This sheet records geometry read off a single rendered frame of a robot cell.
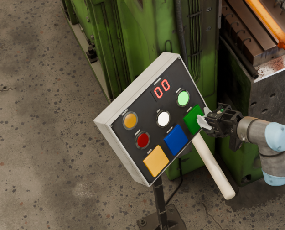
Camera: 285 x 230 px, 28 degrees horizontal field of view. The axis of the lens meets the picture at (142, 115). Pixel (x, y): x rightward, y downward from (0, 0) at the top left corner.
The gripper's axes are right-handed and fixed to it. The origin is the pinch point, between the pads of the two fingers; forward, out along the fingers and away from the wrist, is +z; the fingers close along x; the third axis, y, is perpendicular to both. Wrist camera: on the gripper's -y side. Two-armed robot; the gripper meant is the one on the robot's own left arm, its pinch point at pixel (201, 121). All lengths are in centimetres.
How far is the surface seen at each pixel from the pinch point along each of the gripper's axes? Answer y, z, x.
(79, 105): -39, 138, -17
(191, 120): 1.3, 2.5, 1.5
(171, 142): 1.2, 2.5, 12.3
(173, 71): 19.4, 3.2, -1.6
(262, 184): -92, 44, -40
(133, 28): 9, 66, -32
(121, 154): 8.6, 7.0, 27.0
